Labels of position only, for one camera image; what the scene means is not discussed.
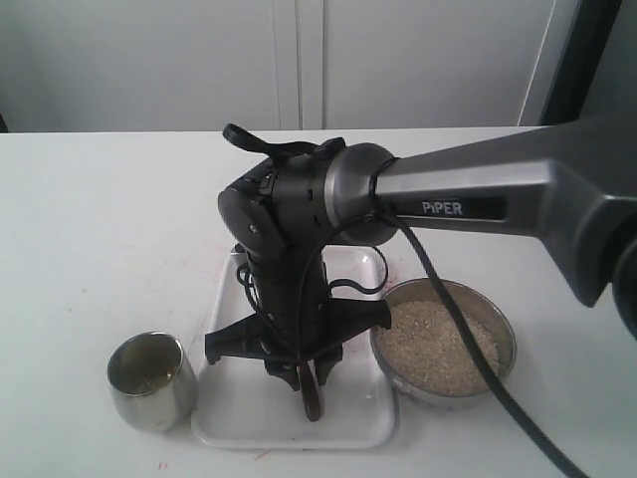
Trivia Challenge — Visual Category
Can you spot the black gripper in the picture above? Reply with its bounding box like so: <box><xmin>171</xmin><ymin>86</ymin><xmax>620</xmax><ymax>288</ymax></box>
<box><xmin>204</xmin><ymin>249</ymin><xmax>391</xmax><ymax>391</ymax></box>

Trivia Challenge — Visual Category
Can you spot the dark brown wooden spoon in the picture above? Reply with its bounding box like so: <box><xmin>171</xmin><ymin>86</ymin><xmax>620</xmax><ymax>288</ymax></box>
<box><xmin>298</xmin><ymin>362</ymin><xmax>322</xmax><ymax>422</ymax></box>

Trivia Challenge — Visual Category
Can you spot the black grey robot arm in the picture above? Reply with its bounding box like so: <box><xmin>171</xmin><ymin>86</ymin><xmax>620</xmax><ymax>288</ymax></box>
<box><xmin>205</xmin><ymin>115</ymin><xmax>636</xmax><ymax>387</ymax></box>

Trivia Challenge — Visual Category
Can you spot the steel bowl of rice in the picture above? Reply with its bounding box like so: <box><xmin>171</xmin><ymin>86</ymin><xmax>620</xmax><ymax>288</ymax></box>
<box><xmin>370</xmin><ymin>278</ymin><xmax>517</xmax><ymax>408</ymax></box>

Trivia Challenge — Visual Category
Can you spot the small stainless steel cup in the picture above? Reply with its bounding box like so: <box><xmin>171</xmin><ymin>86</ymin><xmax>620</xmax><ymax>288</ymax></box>
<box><xmin>106</xmin><ymin>332</ymin><xmax>198</xmax><ymax>433</ymax></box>

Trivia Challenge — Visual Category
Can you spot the white rectangular plastic tray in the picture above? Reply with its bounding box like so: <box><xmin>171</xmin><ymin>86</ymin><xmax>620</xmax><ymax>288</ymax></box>
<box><xmin>191</xmin><ymin>246</ymin><xmax>395</xmax><ymax>449</ymax></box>

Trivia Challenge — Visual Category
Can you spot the white cabinet with doors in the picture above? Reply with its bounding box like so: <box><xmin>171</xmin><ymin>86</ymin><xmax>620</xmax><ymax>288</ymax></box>
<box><xmin>1</xmin><ymin>1</ymin><xmax>580</xmax><ymax>131</ymax></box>

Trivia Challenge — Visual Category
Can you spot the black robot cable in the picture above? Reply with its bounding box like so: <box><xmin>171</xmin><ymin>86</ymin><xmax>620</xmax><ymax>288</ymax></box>
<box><xmin>222</xmin><ymin>122</ymin><xmax>591</xmax><ymax>478</ymax></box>

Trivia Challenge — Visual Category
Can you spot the dark vertical post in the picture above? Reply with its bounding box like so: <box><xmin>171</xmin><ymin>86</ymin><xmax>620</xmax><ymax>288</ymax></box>
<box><xmin>539</xmin><ymin>0</ymin><xmax>622</xmax><ymax>125</ymax></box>

